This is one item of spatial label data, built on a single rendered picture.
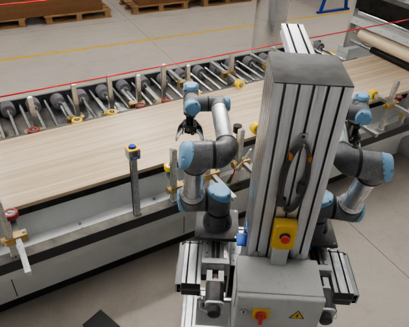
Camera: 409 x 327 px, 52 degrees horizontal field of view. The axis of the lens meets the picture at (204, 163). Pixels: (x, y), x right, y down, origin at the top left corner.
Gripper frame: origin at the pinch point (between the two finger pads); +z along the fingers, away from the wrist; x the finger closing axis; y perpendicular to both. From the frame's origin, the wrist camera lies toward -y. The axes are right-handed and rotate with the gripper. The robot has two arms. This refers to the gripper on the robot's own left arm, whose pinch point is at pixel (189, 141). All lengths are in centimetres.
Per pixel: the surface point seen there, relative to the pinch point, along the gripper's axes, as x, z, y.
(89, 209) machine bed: -65, 64, -8
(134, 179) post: -32.8, 31.6, -2.9
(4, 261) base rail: -100, 62, 39
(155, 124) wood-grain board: -31, 42, -82
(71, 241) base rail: -68, 62, 21
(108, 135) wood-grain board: -63, 42, -63
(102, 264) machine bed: -63, 120, -10
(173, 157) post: -10.6, 23.9, -17.0
